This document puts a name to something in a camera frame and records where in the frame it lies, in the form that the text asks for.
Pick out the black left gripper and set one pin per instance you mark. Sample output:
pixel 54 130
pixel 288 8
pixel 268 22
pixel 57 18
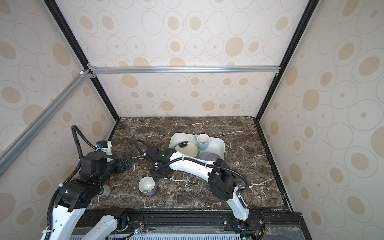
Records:
pixel 123 165

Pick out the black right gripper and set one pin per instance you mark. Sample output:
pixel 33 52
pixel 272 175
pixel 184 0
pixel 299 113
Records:
pixel 155 176

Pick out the grey purple mug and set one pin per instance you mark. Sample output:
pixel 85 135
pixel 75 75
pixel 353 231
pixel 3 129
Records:
pixel 147 186

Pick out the cream floral plate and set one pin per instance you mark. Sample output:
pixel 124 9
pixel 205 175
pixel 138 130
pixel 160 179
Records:
pixel 187 148

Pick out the light blue mug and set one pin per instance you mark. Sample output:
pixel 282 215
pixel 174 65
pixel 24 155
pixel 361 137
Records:
pixel 203 141

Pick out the lilac purple bowl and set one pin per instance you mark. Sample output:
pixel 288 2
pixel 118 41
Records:
pixel 212 157

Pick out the white plastic bin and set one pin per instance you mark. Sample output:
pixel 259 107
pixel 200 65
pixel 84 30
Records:
pixel 216 145

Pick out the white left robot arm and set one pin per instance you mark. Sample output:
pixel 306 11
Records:
pixel 71 199

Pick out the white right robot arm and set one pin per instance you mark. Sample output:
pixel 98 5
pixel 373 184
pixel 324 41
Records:
pixel 225 184

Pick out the green drink can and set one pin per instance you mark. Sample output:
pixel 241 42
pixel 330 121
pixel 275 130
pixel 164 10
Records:
pixel 105 192

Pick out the left diagonal aluminium bar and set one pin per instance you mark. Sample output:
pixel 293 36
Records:
pixel 25 138

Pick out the horizontal aluminium frame bar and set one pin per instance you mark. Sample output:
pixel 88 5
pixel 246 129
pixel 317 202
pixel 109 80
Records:
pixel 185 70

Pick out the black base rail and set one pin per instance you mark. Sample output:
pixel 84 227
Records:
pixel 211 224

